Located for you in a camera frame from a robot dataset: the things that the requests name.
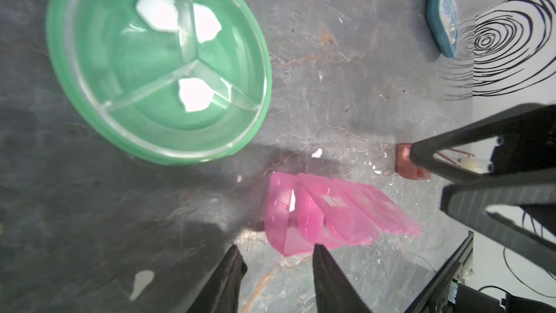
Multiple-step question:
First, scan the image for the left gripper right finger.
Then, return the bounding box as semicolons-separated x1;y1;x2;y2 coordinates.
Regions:
312;243;371;313

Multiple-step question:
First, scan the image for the green round pillbox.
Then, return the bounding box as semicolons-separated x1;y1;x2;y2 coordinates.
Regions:
46;0;272;165

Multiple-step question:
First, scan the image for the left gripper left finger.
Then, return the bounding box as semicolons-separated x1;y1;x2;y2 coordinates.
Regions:
187;245;248;313

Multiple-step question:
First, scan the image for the dark red small pillbox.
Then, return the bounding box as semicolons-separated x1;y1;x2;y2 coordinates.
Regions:
395;143;432;181

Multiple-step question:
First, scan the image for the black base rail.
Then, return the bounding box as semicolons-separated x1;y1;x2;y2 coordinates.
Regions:
405;231;474;313

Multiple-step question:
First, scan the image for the teal rectangular pillbox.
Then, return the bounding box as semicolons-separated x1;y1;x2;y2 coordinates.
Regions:
425;0;514;59

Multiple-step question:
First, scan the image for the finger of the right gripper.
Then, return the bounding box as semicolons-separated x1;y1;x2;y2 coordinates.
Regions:
409;103;556;183
440;168;555;274

